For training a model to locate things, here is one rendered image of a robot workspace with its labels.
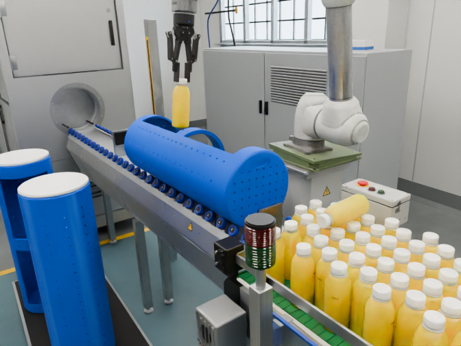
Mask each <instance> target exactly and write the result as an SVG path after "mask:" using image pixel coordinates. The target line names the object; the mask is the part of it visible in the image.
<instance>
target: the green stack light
mask: <svg viewBox="0 0 461 346"><path fill-rule="evenodd" d="M245 262H246V265H247V266H249V267H250V268H253V269H256V270H266V269H269V268H272V267H273V266H274V265H275V264H276V243H274V244H273V245H272V246H269V247H267V248H255V247H251V246H249V245H247V244H246V243H245Z"/></svg>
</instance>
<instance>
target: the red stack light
mask: <svg viewBox="0 0 461 346"><path fill-rule="evenodd" d="M244 232H245V243H246V244H247V245H249V246H251V247H255V248H267V247H269V246H272V245H273V244H274V243H275V242H276V224H275V225H274V226H273V227H271V228H269V229H263V230H258V229H251V228H250V227H248V226H247V225H246V224H245V223H244Z"/></svg>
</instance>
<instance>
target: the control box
mask: <svg viewBox="0 0 461 346"><path fill-rule="evenodd" d="M358 181H367V180H364V179H361V178H359V179H356V180H354V181H351V182H348V183H345V184H343V185H342V195H341V200H343V199H345V198H348V197H350V196H352V195H355V194H362V195H364V196H365V197H366V198H367V199H368V202H369V204H370V209H369V211H368V213H367V214H370V215H372V216H374V217H375V221H374V224H380V225H383V226H384V225H385V219H386V218H396V219H398V220H399V225H401V224H403V223H405V222H407V217H408V211H409V206H410V196H411V194H408V193H405V192H402V191H399V190H396V189H392V188H390V187H386V186H383V185H380V184H377V183H373V182H370V181H367V182H368V184H367V185H365V186H361V185H359V184H358V183H357V182H358ZM369 187H375V191H370V190H369V189H368V188H369ZM382 188H383V189H382ZM379 189H382V190H384V191H385V193H384V194H379V193H377V192H378V190H379Z"/></svg>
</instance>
